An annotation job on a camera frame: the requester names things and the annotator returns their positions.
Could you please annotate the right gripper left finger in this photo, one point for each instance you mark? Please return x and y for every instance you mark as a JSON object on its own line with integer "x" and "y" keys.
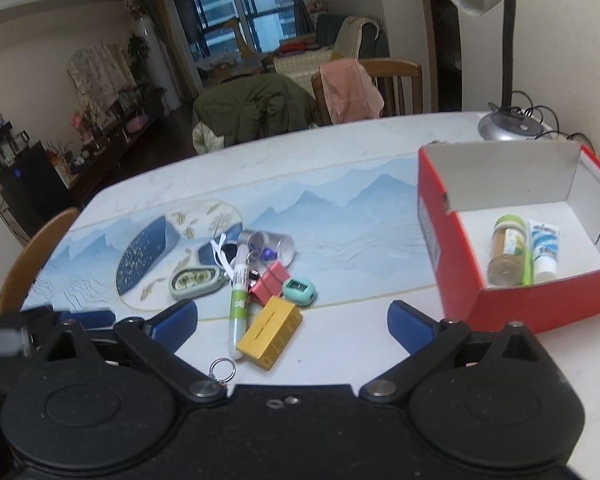
{"x": 151, "y": 345}

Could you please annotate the teal pencil sharpener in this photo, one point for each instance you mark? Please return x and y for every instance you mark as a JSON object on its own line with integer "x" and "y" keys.
{"x": 299, "y": 291}

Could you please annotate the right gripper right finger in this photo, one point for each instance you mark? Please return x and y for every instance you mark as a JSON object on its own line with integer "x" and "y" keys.
{"x": 431, "y": 346}

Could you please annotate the green lid spice jar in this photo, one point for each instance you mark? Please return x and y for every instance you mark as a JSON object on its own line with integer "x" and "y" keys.
{"x": 508, "y": 251}

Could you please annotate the red cardboard box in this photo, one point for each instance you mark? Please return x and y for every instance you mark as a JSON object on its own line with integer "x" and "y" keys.
{"x": 463, "y": 188}

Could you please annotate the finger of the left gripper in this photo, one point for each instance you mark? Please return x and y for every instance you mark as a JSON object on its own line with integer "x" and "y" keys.
{"x": 89, "y": 320}

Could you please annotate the wooden chair pink cloth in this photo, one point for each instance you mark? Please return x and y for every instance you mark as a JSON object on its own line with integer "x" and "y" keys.
{"x": 398, "y": 81}

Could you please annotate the green correction tape dispenser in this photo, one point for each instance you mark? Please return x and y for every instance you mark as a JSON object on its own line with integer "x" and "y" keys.
{"x": 196, "y": 281}

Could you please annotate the green white glue pen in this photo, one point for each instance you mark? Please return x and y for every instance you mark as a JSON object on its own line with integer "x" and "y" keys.
{"x": 239, "y": 300}

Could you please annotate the wooden chair left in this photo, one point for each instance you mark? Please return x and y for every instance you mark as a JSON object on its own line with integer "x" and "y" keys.
{"x": 30, "y": 262}

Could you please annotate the pink binder clip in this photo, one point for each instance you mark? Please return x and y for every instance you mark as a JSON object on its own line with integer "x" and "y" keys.
{"x": 268, "y": 283}

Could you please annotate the red fish keychain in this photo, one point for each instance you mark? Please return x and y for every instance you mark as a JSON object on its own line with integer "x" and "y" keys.
{"x": 222, "y": 370}

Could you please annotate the blue white cream tube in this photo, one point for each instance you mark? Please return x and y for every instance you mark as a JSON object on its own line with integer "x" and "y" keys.
{"x": 544, "y": 239}

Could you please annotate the dark sideboard with clutter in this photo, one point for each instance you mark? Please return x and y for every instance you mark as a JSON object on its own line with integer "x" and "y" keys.
{"x": 38, "y": 181}

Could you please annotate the sofa with blankets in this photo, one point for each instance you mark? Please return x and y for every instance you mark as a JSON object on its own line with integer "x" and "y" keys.
{"x": 335, "y": 36}

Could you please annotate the yellow small carton box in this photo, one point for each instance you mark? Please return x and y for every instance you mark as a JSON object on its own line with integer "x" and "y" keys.
{"x": 270, "y": 332}

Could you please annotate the pink cloth on chair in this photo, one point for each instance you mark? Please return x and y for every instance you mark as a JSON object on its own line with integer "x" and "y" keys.
{"x": 350, "y": 95}

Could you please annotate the olive green jacket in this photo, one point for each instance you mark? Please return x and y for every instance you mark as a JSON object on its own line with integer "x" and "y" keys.
{"x": 250, "y": 109}

